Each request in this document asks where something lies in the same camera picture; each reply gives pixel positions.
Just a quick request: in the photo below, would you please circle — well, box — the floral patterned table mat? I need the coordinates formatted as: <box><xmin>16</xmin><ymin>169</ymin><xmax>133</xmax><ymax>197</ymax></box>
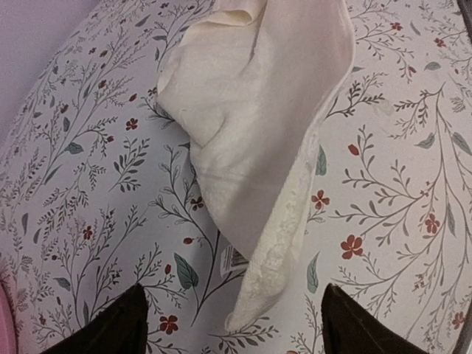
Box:
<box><xmin>1</xmin><ymin>1</ymin><xmax>471</xmax><ymax>353</ymax></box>

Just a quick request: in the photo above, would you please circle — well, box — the pink saucer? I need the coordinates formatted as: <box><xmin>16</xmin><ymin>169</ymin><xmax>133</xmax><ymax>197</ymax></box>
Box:
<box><xmin>0</xmin><ymin>287</ymin><xmax>17</xmax><ymax>354</ymax></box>

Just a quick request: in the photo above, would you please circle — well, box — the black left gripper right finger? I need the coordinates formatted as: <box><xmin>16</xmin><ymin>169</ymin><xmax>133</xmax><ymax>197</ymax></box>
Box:
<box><xmin>322</xmin><ymin>284</ymin><xmax>426</xmax><ymax>354</ymax></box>

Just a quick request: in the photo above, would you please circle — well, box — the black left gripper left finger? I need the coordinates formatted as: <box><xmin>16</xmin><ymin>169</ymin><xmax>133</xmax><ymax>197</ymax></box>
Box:
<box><xmin>45</xmin><ymin>284</ymin><xmax>148</xmax><ymax>354</ymax></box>

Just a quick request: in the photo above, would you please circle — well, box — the cream cloth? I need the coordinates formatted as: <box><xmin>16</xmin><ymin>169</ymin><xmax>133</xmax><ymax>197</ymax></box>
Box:
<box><xmin>157</xmin><ymin>1</ymin><xmax>355</xmax><ymax>331</ymax></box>

